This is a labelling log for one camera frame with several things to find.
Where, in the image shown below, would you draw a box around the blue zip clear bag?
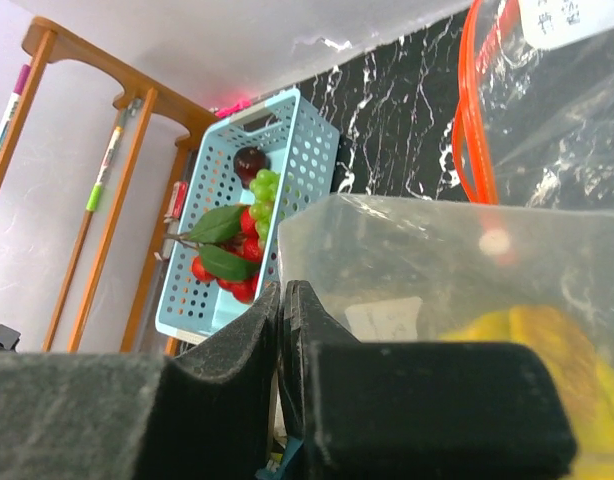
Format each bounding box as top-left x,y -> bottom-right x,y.
256,193 -> 614,480

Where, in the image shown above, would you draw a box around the red zip clear bag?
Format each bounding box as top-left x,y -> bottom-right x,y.
452,1 -> 614,210

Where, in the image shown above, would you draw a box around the pink white marker pen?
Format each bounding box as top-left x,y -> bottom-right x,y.
0,64 -> 31,149

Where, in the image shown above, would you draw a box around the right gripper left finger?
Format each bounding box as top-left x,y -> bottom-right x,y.
0,285 -> 280,479

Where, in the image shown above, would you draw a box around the dark red fake plum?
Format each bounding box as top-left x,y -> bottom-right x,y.
233,147 -> 269,184

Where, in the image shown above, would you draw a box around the light blue plastic basket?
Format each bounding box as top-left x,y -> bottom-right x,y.
155,88 -> 340,343

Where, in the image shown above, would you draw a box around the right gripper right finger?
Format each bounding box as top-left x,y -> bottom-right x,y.
279,281 -> 577,479

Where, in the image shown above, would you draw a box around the small red white box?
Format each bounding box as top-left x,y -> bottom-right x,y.
165,181 -> 188,219

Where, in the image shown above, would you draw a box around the orange wooden rack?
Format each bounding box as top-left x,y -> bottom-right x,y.
0,16 -> 218,353

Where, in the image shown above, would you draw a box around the green white marker pen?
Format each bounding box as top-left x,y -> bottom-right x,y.
86,124 -> 124,212

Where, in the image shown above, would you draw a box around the red fake strawberries bunch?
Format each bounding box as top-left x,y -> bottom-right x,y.
165,204 -> 263,305

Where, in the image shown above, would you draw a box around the green fake grapes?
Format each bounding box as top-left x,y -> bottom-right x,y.
249,169 -> 280,249

